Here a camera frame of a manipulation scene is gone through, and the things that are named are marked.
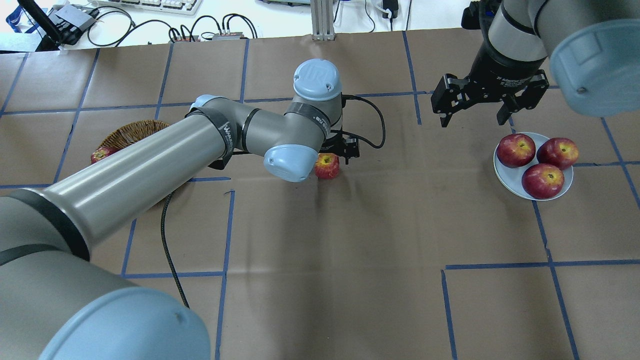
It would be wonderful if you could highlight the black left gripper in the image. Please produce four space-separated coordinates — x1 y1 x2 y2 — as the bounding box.
318 129 361 163

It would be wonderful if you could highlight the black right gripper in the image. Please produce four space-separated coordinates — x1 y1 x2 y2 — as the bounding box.
430 42 550 128

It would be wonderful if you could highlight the yellow-red apple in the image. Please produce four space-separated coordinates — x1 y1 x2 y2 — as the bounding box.
314 153 340 180

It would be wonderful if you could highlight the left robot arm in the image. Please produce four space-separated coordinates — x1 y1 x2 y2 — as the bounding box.
0 58 343 360

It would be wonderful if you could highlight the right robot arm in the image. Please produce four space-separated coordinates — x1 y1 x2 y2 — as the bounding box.
430 0 640 128

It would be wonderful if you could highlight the red apple on plate back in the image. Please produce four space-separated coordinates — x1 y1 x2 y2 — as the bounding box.
495 133 537 169

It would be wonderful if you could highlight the red apple on plate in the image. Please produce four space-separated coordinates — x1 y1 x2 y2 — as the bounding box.
535 137 579 171
521 163 565 199
495 133 537 169

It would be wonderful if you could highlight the light blue plate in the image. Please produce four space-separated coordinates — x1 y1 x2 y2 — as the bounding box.
493 132 574 201

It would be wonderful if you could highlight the red apple on plate left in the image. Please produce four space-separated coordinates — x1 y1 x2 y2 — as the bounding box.
535 137 579 171

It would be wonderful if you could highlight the red apple on plate front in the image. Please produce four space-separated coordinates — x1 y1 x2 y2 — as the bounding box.
521 163 565 199

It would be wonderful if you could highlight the wicker basket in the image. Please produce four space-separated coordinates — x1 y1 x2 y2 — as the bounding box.
99 120 170 151

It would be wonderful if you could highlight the dark red apple in basket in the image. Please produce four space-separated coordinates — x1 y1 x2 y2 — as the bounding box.
90 146 119 164

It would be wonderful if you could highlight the white keyboard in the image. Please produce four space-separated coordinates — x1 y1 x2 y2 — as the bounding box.
90 0 204 16

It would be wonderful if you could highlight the aluminium frame post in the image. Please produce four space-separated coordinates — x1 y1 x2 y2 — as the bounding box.
310 0 336 41

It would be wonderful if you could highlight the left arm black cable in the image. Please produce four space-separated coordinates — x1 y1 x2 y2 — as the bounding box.
160 94 387 309

